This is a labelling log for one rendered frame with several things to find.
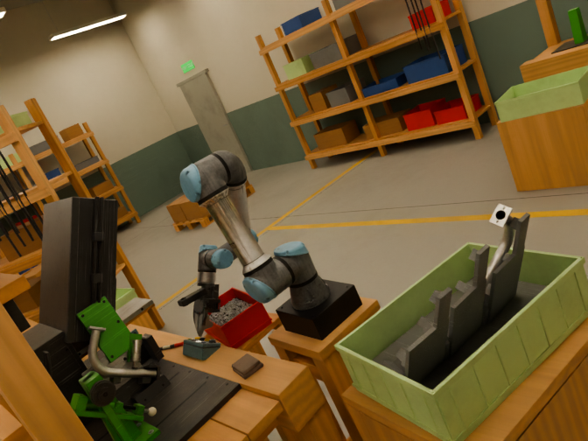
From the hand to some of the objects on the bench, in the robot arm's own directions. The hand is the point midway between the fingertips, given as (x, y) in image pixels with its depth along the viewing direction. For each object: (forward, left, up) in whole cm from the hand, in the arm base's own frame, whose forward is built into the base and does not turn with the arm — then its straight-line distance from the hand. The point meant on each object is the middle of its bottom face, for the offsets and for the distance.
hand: (199, 333), depth 208 cm
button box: (+4, +5, -8) cm, 10 cm away
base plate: (+33, -15, -7) cm, 37 cm away
